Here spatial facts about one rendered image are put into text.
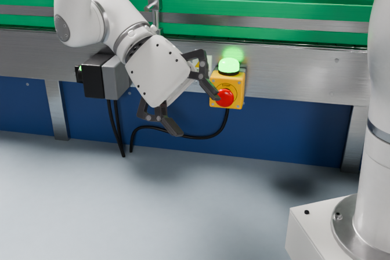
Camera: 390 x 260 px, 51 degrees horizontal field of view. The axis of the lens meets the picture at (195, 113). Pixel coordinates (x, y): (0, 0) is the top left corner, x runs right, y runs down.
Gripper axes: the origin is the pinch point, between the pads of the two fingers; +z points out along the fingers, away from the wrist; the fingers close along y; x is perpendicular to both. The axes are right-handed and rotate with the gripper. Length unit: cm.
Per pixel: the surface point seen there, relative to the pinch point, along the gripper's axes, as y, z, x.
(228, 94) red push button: -4.3, -1.7, -13.7
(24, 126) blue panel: 46, -38, -22
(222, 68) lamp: -6.7, -7.2, -15.6
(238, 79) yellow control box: -7.6, -3.1, -15.6
